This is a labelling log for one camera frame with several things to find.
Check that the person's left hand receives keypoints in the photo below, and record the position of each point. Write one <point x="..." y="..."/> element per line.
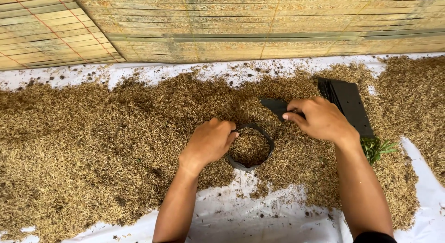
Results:
<point x="207" y="142"/>

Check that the person's right hand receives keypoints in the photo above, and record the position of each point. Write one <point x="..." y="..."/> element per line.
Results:
<point x="323" y="119"/>

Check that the black nursery bag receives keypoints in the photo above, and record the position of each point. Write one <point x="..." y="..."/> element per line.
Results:
<point x="267" y="138"/>
<point x="276" y="107"/>

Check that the stack of black plastic bags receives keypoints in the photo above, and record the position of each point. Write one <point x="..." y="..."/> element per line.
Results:
<point x="351" y="104"/>

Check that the green plant cuttings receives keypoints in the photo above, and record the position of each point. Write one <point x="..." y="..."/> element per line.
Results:
<point x="373" y="149"/>

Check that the white plastic sheet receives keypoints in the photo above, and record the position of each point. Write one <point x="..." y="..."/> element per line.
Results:
<point x="250" y="218"/>

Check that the heap of brown rice husks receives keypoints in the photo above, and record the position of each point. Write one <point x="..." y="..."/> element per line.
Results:
<point x="87" y="142"/>

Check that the person's black sleeve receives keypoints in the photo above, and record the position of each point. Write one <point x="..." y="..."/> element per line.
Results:
<point x="375" y="238"/>

